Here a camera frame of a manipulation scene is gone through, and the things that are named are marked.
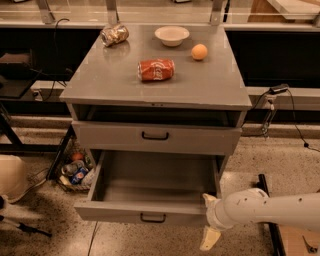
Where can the black metal frame leg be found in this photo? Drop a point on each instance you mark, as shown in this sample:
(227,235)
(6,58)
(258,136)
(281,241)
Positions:
(276,238)

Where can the white bowl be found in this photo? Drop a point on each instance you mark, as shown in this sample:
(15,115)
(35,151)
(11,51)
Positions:
(172,36)

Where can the grey drawer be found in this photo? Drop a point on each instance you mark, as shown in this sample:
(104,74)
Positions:
(150,188)
(157,138)

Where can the cardboard box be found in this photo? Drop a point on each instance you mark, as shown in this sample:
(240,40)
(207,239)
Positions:
(299,242)

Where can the black power adapter with cable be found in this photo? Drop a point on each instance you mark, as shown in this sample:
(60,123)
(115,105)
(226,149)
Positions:
(294,101)

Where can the crumpled snack bag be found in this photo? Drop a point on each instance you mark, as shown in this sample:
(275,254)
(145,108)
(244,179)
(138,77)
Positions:
(114,35)

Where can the red cola can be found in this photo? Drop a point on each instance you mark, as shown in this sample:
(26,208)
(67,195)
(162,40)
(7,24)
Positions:
(156,69)

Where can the person's beige trouser leg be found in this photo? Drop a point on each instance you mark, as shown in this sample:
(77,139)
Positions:
(13,177)

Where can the orange fruit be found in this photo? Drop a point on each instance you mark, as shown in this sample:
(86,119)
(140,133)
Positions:
(199,52)

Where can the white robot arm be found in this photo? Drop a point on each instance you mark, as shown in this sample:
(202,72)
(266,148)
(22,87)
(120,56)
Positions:
(255,206)

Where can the blue soda can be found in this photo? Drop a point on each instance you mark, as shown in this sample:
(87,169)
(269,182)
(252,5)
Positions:
(78,176)

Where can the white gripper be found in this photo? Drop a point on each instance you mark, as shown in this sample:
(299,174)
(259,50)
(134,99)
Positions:
(213,213)

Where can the grey sneaker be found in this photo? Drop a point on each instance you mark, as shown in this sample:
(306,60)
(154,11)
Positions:
(32,181)

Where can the red apple in basket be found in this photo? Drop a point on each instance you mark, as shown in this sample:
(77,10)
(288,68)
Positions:
(77,156)

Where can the grey top drawer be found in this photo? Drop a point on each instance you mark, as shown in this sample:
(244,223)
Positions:
(157,138)

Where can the wire basket with items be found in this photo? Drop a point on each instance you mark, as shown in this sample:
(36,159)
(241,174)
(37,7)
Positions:
(67,168)

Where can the grey drawer cabinet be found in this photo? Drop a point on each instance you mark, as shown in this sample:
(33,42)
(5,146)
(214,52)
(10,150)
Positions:
(142,96)

